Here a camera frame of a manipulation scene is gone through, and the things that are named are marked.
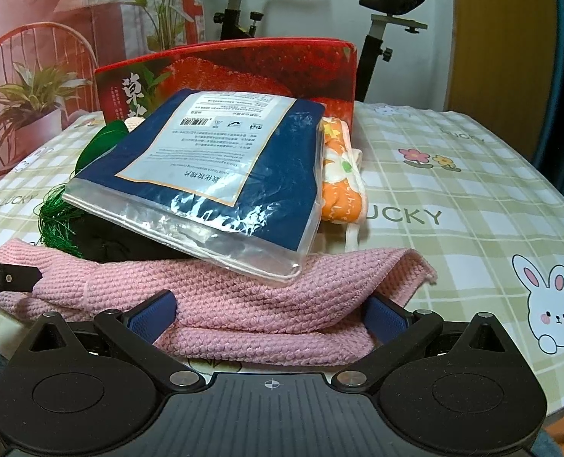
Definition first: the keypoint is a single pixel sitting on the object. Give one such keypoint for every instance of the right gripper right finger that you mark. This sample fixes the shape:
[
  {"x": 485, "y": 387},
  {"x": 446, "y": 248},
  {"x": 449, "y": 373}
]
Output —
[{"x": 402, "y": 336}]

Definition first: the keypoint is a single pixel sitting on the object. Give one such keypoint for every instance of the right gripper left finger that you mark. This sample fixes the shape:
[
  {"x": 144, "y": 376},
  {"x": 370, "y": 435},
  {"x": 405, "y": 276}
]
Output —
[{"x": 134, "y": 334}]

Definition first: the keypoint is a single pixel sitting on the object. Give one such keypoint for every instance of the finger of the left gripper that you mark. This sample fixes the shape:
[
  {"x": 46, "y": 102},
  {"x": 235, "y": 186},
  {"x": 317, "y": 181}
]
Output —
[{"x": 18, "y": 278}]

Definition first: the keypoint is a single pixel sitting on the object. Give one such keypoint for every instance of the green zongzi sachet with tassel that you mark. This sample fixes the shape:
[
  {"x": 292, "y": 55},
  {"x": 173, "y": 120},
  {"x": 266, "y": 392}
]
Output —
[{"x": 63, "y": 223}]

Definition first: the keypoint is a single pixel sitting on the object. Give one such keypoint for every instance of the pink knitted cloth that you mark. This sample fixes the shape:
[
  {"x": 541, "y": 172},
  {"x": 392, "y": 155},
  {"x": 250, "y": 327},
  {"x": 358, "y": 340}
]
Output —
[{"x": 222, "y": 315}]

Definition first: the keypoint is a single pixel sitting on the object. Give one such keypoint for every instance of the green plaid bunny tablecloth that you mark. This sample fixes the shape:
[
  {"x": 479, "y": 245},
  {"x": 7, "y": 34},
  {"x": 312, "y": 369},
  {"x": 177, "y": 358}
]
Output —
[{"x": 487, "y": 222}]

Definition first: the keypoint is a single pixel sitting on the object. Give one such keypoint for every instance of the orange floral fabric pouch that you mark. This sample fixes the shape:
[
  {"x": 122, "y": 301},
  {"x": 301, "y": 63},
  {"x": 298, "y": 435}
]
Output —
[{"x": 344, "y": 195}]

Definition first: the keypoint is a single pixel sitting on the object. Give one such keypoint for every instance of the blue packet in plastic bag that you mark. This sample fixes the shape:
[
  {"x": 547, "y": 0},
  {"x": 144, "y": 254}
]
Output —
[{"x": 232, "y": 178}]

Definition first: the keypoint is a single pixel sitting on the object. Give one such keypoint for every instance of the red strawberry cardboard box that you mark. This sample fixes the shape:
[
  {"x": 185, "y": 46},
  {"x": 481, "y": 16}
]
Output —
[{"x": 318, "y": 69}]

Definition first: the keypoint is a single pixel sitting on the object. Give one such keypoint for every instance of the printed backdrop curtain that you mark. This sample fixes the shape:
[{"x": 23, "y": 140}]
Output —
[{"x": 78, "y": 36}]

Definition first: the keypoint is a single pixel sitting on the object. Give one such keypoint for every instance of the yellow wooden door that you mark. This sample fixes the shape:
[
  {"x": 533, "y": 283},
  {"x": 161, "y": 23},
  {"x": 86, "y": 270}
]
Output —
[{"x": 502, "y": 67}]

